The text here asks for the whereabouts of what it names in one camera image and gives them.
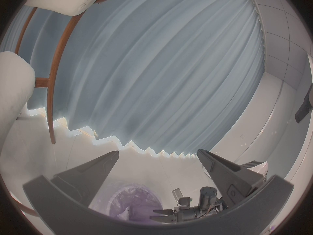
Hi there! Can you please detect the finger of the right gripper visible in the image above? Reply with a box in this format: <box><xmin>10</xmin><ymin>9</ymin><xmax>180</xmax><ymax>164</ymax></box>
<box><xmin>149</xmin><ymin>215</ymin><xmax>175</xmax><ymax>224</ymax></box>
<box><xmin>153</xmin><ymin>209</ymin><xmax>175</xmax><ymax>216</ymax></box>

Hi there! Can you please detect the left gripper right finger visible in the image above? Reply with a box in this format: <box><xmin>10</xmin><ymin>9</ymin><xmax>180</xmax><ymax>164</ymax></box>
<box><xmin>197</xmin><ymin>149</ymin><xmax>266</xmax><ymax>206</ymax></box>

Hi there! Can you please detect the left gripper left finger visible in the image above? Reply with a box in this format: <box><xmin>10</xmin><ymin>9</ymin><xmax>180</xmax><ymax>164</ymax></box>
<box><xmin>51</xmin><ymin>150</ymin><xmax>120</xmax><ymax>205</ymax></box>

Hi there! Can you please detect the purple plastic bag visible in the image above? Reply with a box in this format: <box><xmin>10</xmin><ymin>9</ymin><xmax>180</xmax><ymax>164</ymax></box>
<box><xmin>94</xmin><ymin>183</ymin><xmax>163</xmax><ymax>225</ymax></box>

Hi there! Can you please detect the white trash bin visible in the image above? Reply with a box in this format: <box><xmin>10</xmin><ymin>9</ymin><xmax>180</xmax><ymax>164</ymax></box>
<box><xmin>109</xmin><ymin>189</ymin><xmax>162</xmax><ymax>224</ymax></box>

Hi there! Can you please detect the wooden chair with white cushions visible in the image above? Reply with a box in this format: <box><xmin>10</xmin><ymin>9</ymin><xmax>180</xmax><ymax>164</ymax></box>
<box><xmin>0</xmin><ymin>0</ymin><xmax>115</xmax><ymax>217</ymax></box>

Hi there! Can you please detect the pale blue curtain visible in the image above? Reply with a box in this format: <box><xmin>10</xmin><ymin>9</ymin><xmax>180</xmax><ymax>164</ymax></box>
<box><xmin>5</xmin><ymin>0</ymin><xmax>267</xmax><ymax>156</ymax></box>

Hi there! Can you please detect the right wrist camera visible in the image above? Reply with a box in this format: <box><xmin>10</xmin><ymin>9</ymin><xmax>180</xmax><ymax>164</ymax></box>
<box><xmin>178</xmin><ymin>196</ymin><xmax>192</xmax><ymax>207</ymax></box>

